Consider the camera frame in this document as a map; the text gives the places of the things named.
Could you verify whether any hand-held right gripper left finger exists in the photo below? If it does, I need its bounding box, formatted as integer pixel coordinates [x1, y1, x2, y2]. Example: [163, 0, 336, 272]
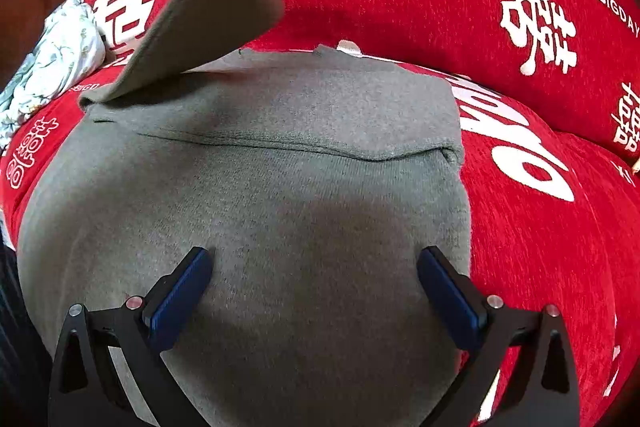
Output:
[47, 246, 214, 427]

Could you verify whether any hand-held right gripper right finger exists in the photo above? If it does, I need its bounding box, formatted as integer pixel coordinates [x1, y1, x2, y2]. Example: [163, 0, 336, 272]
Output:
[417, 245, 582, 427]

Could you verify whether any grey knit sweater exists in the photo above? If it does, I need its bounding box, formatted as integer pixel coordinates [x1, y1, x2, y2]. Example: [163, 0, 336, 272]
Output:
[17, 0, 474, 427]

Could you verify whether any dark cloth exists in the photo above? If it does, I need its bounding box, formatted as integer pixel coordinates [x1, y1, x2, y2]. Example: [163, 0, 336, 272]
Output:
[0, 241, 57, 427]

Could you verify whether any white floral cloth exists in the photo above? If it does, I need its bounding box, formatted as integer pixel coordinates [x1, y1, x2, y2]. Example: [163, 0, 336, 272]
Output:
[0, 0, 107, 150]

